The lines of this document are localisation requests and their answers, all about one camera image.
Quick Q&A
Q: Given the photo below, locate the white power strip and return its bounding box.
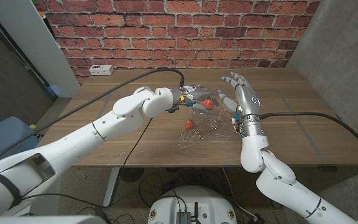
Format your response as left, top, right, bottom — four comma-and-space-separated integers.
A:
89, 64, 115, 77

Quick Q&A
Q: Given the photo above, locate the clear plastic wrap sheet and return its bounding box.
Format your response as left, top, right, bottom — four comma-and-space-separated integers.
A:
178, 105, 239, 150

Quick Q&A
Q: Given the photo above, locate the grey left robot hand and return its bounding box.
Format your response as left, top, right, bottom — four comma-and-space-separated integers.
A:
167, 83, 220, 114

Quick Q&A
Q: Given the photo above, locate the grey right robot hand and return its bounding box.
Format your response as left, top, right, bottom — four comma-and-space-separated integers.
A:
216, 72, 264, 138

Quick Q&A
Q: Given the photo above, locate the red brick print backdrop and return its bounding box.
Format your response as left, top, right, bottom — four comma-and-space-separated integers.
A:
39, 0, 321, 85

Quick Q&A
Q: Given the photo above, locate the white table leg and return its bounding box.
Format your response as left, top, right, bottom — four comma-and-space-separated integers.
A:
103, 167, 121, 207

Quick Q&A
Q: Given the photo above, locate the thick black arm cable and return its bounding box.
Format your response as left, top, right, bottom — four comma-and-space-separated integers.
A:
0, 67, 185, 170
259, 111, 358, 162

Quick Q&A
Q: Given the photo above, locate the white partition panel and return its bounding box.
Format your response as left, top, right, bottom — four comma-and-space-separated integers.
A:
0, 0, 81, 98

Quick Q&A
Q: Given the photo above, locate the grey electronics box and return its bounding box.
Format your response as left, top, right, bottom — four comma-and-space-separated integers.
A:
175, 211, 193, 224

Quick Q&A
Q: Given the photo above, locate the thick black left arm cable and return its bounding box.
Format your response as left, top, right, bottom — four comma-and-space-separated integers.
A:
0, 67, 185, 170

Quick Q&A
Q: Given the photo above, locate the blue plastic bin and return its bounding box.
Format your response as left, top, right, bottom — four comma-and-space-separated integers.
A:
0, 116, 42, 159

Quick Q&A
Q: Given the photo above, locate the thin black left wrist cable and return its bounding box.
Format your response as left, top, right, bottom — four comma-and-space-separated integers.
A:
121, 117, 154, 170

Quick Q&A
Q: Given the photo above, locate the white robot torso edge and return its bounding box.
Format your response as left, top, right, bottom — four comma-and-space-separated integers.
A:
0, 214, 108, 224

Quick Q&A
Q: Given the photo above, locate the white floor cable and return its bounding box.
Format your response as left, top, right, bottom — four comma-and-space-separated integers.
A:
221, 167, 259, 220

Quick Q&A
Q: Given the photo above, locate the black round floor fan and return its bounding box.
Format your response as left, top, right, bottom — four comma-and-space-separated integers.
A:
119, 167, 145, 183

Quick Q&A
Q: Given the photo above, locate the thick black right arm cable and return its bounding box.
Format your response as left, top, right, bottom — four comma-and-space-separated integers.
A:
259, 111, 358, 162

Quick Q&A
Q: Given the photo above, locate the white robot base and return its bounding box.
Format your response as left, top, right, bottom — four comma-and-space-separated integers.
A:
147, 185, 238, 224

